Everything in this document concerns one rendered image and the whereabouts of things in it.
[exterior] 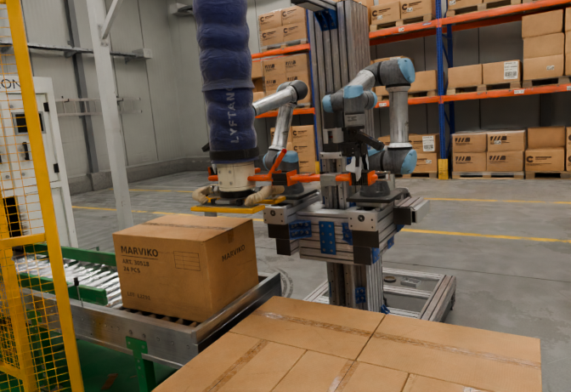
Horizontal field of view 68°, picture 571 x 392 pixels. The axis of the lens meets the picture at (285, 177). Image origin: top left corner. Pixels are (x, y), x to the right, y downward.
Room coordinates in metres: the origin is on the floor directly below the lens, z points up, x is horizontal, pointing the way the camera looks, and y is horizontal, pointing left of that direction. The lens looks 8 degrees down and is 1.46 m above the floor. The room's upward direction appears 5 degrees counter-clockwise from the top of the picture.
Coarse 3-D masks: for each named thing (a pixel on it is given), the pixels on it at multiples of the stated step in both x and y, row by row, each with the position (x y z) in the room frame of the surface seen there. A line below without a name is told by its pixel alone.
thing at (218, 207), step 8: (240, 200) 1.80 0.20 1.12; (192, 208) 1.88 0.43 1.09; (200, 208) 1.85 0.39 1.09; (208, 208) 1.83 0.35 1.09; (216, 208) 1.81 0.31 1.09; (224, 208) 1.79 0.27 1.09; (232, 208) 1.77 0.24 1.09; (240, 208) 1.75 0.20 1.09; (248, 208) 1.74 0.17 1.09; (256, 208) 1.74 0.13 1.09; (264, 208) 1.80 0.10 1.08
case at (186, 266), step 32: (160, 224) 2.20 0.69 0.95; (192, 224) 2.14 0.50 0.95; (224, 224) 2.08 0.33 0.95; (128, 256) 2.06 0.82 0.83; (160, 256) 1.95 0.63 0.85; (192, 256) 1.86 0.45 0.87; (224, 256) 1.93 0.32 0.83; (128, 288) 2.08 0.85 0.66; (160, 288) 1.97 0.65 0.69; (192, 288) 1.87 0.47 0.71; (224, 288) 1.91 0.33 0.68; (192, 320) 1.88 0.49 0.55
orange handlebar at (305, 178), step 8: (256, 168) 2.14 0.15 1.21; (216, 176) 1.96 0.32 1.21; (256, 176) 1.85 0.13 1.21; (264, 176) 1.82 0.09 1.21; (296, 176) 1.75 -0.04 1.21; (304, 176) 1.73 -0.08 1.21; (312, 176) 1.71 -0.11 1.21; (336, 176) 1.66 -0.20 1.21; (344, 176) 1.64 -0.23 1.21; (376, 176) 1.60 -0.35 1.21
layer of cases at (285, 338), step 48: (240, 336) 1.71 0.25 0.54; (288, 336) 1.68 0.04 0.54; (336, 336) 1.64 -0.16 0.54; (384, 336) 1.61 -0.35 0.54; (432, 336) 1.58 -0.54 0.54; (480, 336) 1.55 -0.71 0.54; (192, 384) 1.40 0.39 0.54; (240, 384) 1.37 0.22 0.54; (288, 384) 1.35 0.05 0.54; (336, 384) 1.33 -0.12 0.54; (384, 384) 1.31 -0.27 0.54; (432, 384) 1.29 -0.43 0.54; (480, 384) 1.27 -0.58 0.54; (528, 384) 1.25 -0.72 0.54
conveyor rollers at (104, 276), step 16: (32, 256) 3.25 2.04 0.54; (48, 256) 3.18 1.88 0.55; (32, 272) 2.81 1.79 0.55; (48, 272) 2.81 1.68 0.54; (80, 272) 2.73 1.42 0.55; (96, 272) 2.72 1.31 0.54; (112, 272) 2.72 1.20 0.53; (112, 288) 2.40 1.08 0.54; (112, 304) 2.19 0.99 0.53; (176, 320) 1.97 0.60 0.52
